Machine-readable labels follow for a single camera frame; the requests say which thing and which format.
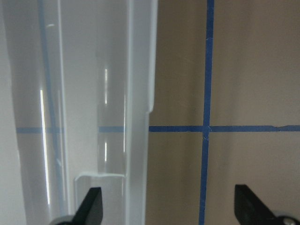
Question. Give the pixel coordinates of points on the clear plastic box lid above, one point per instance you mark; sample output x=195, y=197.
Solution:
x=76, y=90

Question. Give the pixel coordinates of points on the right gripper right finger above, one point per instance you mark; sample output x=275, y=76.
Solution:
x=249, y=209

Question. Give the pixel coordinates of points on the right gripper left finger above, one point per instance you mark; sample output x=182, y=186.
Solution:
x=90, y=211

